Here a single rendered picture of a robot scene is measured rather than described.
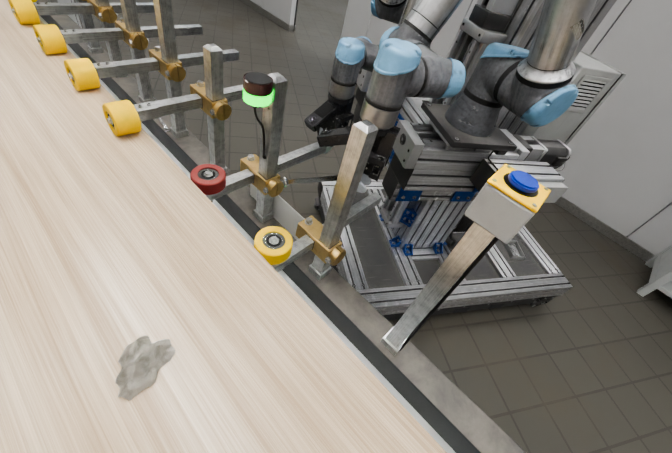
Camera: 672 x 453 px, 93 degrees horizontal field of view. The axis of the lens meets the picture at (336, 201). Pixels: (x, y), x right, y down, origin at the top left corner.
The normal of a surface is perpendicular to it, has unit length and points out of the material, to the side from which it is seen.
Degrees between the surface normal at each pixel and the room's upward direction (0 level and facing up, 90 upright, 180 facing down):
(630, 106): 90
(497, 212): 90
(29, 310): 0
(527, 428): 0
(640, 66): 90
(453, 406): 0
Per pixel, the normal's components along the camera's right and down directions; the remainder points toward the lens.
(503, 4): 0.21, 0.70
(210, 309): 0.22, -0.71
